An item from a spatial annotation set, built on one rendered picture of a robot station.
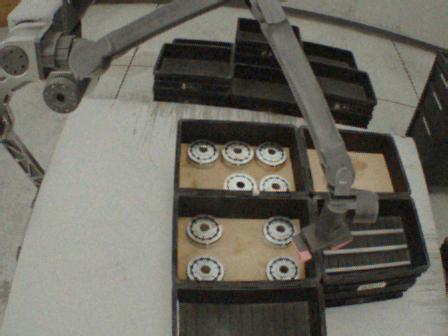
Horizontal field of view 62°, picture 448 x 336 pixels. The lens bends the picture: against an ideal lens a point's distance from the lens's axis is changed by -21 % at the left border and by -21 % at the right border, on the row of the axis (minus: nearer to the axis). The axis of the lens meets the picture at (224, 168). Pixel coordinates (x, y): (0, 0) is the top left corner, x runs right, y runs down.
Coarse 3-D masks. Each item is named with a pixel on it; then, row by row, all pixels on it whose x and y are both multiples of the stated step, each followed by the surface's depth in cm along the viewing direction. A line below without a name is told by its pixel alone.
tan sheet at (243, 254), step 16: (224, 224) 137; (240, 224) 137; (256, 224) 138; (224, 240) 133; (240, 240) 134; (256, 240) 134; (192, 256) 128; (224, 256) 129; (240, 256) 130; (256, 256) 130; (272, 256) 131; (208, 272) 125; (224, 272) 126; (240, 272) 126; (256, 272) 127; (304, 272) 127
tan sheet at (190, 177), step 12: (216, 144) 158; (180, 156) 153; (288, 156) 157; (180, 168) 149; (192, 168) 150; (216, 168) 151; (228, 168) 151; (252, 168) 152; (288, 168) 154; (180, 180) 146; (192, 180) 147; (204, 180) 147; (216, 180) 148; (288, 180) 150
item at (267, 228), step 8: (280, 216) 136; (264, 224) 134; (272, 224) 134; (288, 224) 135; (264, 232) 132; (272, 232) 133; (288, 232) 133; (272, 240) 131; (280, 240) 131; (288, 240) 131
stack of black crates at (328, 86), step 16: (320, 64) 243; (320, 80) 247; (336, 80) 250; (352, 80) 248; (368, 80) 238; (336, 96) 224; (352, 96) 224; (368, 96) 238; (336, 112) 232; (352, 112) 232; (368, 112) 231
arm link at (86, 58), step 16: (176, 0) 84; (192, 0) 84; (208, 0) 84; (224, 0) 84; (240, 0) 88; (256, 0) 83; (144, 16) 84; (160, 16) 84; (176, 16) 84; (192, 16) 85; (256, 16) 88; (112, 32) 84; (128, 32) 84; (144, 32) 85; (160, 32) 86; (80, 48) 82; (96, 48) 82; (112, 48) 84; (128, 48) 86; (80, 64) 83; (96, 64) 83
